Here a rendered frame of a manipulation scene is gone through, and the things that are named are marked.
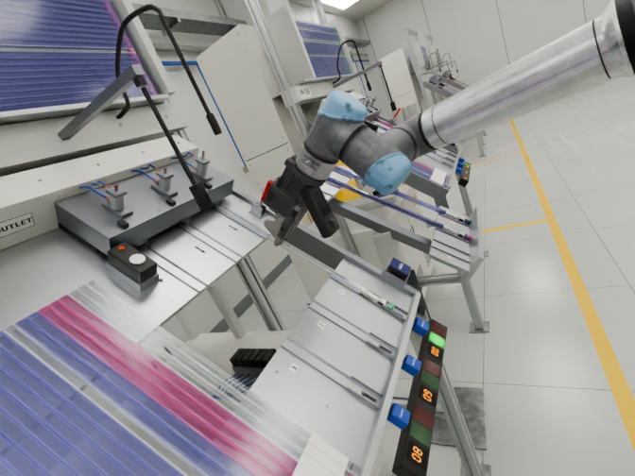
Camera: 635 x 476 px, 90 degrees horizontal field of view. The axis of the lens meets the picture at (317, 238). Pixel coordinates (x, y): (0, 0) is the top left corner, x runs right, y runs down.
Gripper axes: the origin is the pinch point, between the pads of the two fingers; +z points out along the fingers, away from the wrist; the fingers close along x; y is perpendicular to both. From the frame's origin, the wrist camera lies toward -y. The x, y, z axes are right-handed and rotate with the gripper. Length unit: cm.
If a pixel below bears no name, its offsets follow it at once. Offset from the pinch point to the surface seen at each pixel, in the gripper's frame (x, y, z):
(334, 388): 24.3, -25.1, -3.1
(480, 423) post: -30, -90, 38
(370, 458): 31.6, -32.9, -6.7
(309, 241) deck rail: -8.0, -4.4, 1.3
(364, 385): 20.9, -29.3, -4.2
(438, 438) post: -22, -82, 49
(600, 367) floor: -59, -114, 6
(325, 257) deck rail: -8.0, -10.2, 2.3
